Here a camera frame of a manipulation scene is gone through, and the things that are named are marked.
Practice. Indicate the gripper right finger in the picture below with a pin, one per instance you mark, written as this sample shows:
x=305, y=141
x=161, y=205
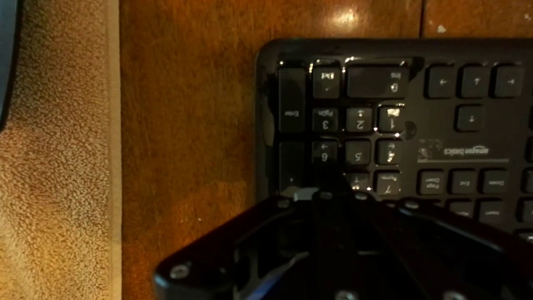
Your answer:
x=437, y=250

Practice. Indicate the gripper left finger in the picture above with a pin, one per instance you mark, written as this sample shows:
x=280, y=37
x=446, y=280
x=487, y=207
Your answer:
x=233, y=254

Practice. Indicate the black computer keyboard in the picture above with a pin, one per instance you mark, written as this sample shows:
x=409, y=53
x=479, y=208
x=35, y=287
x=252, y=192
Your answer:
x=416, y=143

